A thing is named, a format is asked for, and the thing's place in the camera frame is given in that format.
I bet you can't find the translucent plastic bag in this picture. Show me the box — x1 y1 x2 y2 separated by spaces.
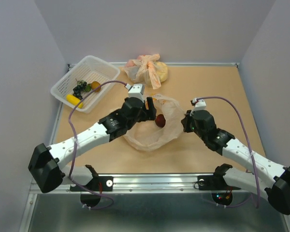
124 94 185 152

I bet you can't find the brown kiwi fruit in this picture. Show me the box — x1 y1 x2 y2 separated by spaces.
90 81 101 92

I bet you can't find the dark grape bunch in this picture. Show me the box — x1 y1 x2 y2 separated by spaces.
73 80 92 100

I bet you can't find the yellow corn cob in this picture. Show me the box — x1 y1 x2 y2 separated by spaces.
66 94 84 109

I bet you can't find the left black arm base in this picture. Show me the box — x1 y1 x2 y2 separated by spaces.
72 165 114 193

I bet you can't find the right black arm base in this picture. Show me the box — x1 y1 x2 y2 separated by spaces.
193 164 240 191

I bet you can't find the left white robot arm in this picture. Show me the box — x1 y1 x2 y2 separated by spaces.
28 97 156 193

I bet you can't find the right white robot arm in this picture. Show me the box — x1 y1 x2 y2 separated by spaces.
181 97 290 215

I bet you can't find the knotted plastic bag far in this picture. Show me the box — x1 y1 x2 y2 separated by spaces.
122 54 169 89

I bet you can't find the red apple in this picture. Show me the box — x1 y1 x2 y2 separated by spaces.
155 114 166 128

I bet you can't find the white plastic mesh basket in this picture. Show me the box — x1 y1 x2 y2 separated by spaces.
50 56 120 113

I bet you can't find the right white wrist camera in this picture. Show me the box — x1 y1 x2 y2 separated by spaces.
190 98 206 112

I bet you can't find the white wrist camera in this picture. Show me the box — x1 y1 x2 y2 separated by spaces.
190 98 206 112
128 84 145 101

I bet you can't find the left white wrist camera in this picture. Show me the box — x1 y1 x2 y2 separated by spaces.
128 84 145 101

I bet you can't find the aluminium rail frame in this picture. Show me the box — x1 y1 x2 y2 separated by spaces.
18 62 290 232

